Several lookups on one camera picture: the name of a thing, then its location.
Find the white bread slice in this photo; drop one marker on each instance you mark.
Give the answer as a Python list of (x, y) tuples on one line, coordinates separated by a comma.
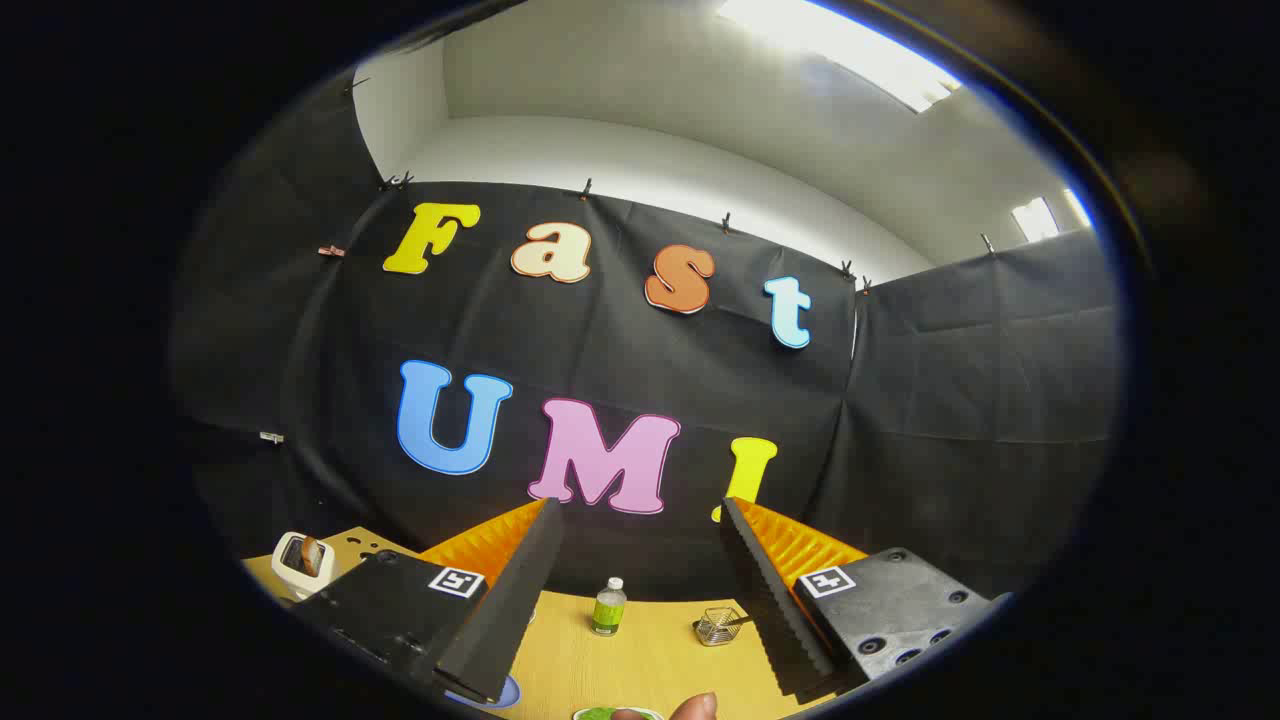
[(312, 556)]

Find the small ceiling light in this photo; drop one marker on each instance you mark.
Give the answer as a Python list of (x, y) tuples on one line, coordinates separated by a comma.
[(1035, 218)]

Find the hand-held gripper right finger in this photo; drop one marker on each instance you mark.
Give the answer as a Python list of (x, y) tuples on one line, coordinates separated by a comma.
[(780, 620)]

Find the long ceiling light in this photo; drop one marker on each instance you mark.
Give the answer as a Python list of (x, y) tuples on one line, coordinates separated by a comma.
[(840, 40)]

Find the white oval plate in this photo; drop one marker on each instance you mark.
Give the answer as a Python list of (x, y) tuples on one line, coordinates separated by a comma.
[(655, 714)]

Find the blue plate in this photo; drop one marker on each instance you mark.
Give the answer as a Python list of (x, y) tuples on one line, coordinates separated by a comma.
[(508, 690)]

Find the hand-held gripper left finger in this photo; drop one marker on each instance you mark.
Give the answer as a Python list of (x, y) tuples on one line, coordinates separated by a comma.
[(500, 620)]

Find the white toaster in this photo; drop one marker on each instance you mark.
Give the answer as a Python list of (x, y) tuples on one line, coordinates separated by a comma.
[(290, 572)]

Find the green label plastic bottle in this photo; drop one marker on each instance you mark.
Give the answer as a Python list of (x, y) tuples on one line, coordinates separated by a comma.
[(608, 610)]

